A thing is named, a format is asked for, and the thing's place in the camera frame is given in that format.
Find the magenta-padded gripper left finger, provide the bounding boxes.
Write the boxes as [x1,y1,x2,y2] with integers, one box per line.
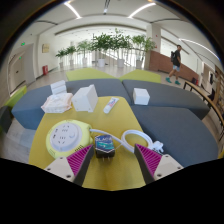
[43,143,96,187]

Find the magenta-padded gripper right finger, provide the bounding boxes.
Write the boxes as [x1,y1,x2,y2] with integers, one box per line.
[133,143,185,186]

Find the round yellow power strip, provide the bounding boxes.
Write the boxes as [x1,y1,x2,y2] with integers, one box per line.
[45,119,94,160]

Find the wide grey sofa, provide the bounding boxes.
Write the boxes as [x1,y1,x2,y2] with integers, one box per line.
[129,105,219,168]

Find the grey sofa with box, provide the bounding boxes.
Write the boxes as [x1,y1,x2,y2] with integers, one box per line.
[121,79,211,120]

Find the long grey sofa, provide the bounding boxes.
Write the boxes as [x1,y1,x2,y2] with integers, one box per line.
[11,78,133,131]

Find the large white box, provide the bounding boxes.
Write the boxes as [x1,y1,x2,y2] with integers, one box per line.
[71,83,99,113]

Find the small white box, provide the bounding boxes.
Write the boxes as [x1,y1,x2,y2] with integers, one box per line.
[132,87,151,106]

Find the dark grey seat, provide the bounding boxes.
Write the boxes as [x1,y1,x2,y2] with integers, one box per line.
[0,105,14,134]

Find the white tube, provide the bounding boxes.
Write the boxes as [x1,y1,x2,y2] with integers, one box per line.
[103,96,120,115]

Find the stack of white tissue packs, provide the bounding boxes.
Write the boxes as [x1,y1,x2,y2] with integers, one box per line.
[49,79,68,96]

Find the wooden bench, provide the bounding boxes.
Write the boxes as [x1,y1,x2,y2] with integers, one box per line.
[182,79,224,141]

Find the green bench seat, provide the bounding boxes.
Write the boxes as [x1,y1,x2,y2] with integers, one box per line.
[2,85,28,109]

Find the yellow-green sofa seat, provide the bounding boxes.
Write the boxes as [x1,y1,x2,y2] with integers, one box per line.
[118,68,162,84]
[65,67,118,82]

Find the group of potted plants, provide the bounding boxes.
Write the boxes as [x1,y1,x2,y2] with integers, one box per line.
[54,28,157,69]

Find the ceiling light strips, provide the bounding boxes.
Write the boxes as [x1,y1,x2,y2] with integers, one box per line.
[63,0,219,61]

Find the framed wall picture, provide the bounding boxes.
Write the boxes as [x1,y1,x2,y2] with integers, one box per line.
[41,43,51,54]

